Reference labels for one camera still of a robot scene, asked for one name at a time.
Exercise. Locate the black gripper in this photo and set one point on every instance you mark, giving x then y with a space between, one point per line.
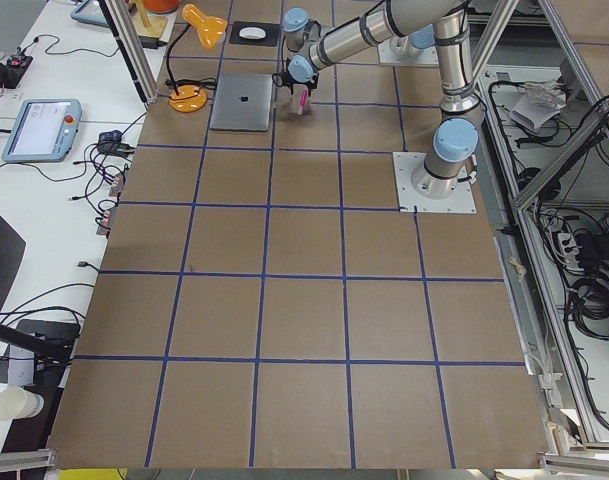
302 87

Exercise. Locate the pink pen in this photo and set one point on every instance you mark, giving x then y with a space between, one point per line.
302 102

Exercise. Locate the black mousepad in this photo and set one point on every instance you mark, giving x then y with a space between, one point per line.
271 29

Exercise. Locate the white computer mouse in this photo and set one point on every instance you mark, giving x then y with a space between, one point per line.
252 33

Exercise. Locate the silver laptop notebook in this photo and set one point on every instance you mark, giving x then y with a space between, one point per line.
242 102

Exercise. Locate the orange desk lamp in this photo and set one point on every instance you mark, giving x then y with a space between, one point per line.
201 33

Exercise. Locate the wooden stand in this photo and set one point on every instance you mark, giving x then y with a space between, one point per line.
146 24

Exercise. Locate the teach pendant tablet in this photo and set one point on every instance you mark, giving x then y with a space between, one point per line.
44 131

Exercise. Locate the white paper cup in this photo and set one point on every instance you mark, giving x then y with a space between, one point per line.
17 403

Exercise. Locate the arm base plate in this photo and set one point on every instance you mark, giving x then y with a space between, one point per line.
401 52
419 192

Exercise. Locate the aluminium frame post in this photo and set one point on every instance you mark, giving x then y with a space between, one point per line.
121 26

